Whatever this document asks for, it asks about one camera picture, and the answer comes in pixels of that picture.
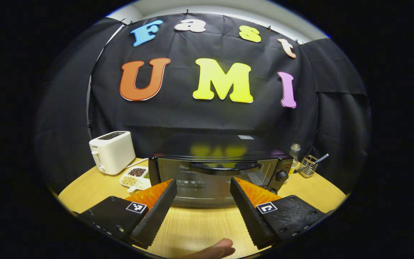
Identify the black electric oven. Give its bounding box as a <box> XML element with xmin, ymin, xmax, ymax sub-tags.
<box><xmin>148</xmin><ymin>132</ymin><xmax>294</xmax><ymax>208</ymax></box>

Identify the white toaster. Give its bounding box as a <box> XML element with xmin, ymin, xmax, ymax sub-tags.
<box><xmin>89</xmin><ymin>131</ymin><xmax>136</xmax><ymax>176</ymax></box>

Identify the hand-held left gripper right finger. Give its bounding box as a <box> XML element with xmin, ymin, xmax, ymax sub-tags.
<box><xmin>230</xmin><ymin>176</ymin><xmax>328</xmax><ymax>250</ymax></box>

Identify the white divided dish of beans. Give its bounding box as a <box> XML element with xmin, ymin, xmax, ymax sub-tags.
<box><xmin>119</xmin><ymin>165</ymin><xmax>152</xmax><ymax>192</ymax></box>

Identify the clear glass bottle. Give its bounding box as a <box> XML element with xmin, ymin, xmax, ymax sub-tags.
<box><xmin>288</xmin><ymin>143</ymin><xmax>301</xmax><ymax>177</ymax></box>

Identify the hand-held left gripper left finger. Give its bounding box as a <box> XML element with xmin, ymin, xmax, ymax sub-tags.
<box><xmin>78</xmin><ymin>178</ymin><xmax>178</xmax><ymax>250</ymax></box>

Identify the white toaster cable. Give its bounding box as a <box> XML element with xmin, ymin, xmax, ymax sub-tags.
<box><xmin>125</xmin><ymin>158</ymin><xmax>150</xmax><ymax>169</ymax></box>

